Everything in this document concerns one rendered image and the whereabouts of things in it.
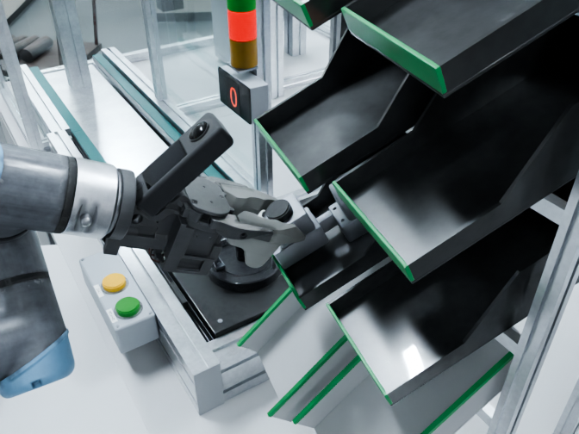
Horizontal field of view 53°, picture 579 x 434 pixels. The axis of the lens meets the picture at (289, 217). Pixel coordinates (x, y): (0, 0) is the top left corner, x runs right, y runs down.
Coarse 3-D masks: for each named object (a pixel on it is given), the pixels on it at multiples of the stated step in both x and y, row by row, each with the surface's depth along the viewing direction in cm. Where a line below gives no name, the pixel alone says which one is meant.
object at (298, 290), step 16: (320, 192) 74; (320, 208) 75; (336, 240) 71; (368, 240) 68; (272, 256) 70; (320, 256) 70; (336, 256) 69; (352, 256) 68; (368, 256) 65; (384, 256) 66; (288, 272) 70; (304, 272) 69; (320, 272) 68; (336, 272) 65; (352, 272) 65; (304, 288) 68; (320, 288) 65; (336, 288) 66; (304, 304) 65
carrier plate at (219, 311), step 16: (176, 272) 103; (192, 288) 100; (208, 288) 100; (224, 288) 100; (272, 288) 100; (192, 304) 98; (208, 304) 97; (224, 304) 97; (240, 304) 97; (256, 304) 97; (272, 304) 97; (208, 320) 94; (224, 320) 94; (240, 320) 94
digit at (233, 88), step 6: (228, 78) 107; (228, 84) 108; (234, 84) 106; (228, 90) 109; (234, 90) 107; (228, 96) 110; (234, 96) 108; (228, 102) 111; (234, 102) 108; (234, 108) 109
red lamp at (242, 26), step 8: (232, 16) 99; (240, 16) 98; (248, 16) 99; (232, 24) 100; (240, 24) 99; (248, 24) 99; (256, 24) 101; (232, 32) 100; (240, 32) 100; (248, 32) 100; (256, 32) 102; (240, 40) 101; (248, 40) 101
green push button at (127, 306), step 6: (120, 300) 97; (126, 300) 97; (132, 300) 97; (138, 300) 98; (120, 306) 96; (126, 306) 96; (132, 306) 96; (138, 306) 97; (120, 312) 96; (126, 312) 95; (132, 312) 96
